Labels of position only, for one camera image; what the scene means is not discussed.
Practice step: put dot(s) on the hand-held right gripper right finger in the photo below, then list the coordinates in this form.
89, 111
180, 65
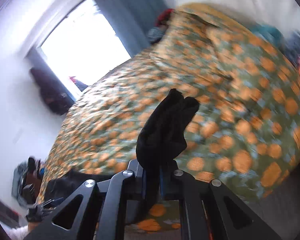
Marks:
170, 180

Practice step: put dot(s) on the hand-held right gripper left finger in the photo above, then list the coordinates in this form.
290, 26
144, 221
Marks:
135, 177

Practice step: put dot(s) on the pile of clothes by curtain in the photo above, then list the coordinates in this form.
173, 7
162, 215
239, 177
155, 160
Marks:
160, 27

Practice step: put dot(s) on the bright window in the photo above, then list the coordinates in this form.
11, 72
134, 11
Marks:
85, 45

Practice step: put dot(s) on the dark hanging coat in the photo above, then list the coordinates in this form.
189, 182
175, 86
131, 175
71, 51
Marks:
51, 92

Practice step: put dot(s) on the teal cloth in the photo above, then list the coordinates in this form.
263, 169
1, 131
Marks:
267, 31

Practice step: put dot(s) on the blue curtain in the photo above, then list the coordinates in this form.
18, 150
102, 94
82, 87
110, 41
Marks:
130, 10

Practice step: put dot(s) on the grey cloth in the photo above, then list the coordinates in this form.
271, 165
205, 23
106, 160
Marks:
18, 180

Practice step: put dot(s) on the black pants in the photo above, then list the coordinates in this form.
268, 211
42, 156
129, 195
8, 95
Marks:
162, 135

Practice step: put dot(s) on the clothes hanging outside window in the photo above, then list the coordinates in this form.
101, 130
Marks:
77, 82

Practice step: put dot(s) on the brown wooden nightstand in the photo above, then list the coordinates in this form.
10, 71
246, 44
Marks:
31, 180

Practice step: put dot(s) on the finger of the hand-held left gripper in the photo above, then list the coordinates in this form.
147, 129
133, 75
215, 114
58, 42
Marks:
52, 202

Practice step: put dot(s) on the dark clothes beside bed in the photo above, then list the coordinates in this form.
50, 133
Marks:
298, 46

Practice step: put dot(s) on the orange floral green blanket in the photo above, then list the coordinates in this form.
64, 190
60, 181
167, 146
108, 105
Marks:
240, 105

